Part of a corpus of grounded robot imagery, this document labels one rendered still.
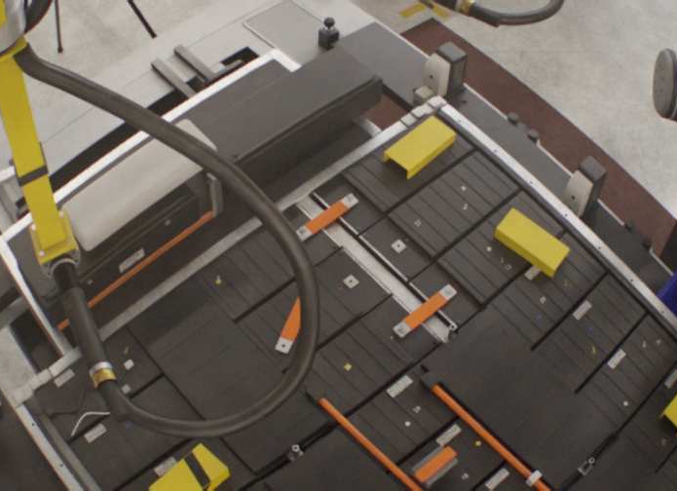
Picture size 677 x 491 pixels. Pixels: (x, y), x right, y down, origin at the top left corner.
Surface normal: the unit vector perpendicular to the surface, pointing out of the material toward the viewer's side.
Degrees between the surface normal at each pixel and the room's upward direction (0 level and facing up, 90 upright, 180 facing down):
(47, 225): 90
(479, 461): 0
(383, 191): 0
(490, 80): 0
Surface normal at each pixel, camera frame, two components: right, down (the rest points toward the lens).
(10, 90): 0.46, 0.75
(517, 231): 0.04, -0.56
